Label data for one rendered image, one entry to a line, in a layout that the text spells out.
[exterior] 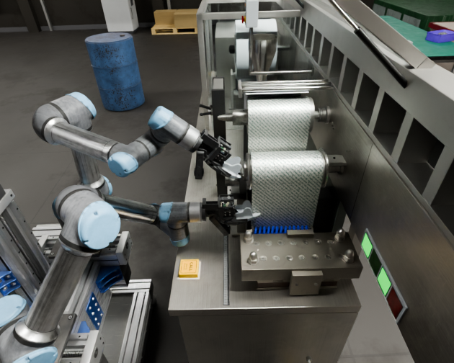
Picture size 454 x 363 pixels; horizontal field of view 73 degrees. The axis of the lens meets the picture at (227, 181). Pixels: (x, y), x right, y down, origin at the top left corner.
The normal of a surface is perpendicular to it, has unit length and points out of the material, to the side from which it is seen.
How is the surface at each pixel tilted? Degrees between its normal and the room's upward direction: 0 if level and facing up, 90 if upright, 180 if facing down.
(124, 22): 90
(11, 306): 7
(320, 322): 90
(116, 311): 0
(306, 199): 90
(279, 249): 0
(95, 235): 85
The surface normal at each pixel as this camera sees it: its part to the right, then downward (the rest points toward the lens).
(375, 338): -0.03, -0.79
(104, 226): 0.79, 0.27
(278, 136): 0.01, 0.63
